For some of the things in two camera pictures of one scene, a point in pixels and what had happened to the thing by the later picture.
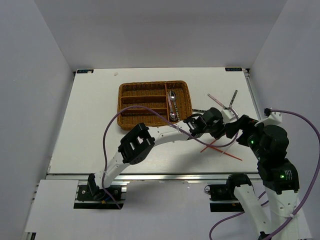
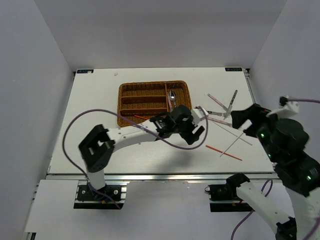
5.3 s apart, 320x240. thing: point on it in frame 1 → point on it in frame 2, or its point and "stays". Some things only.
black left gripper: (221, 130) → (189, 137)
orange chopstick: (224, 152) stays
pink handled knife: (216, 101) stays
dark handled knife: (233, 97) stays
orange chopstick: (202, 150) → (141, 117)
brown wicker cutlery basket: (171, 99) stays
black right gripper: (245, 123) → (255, 113)
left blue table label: (84, 71) stays
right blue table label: (233, 69) stays
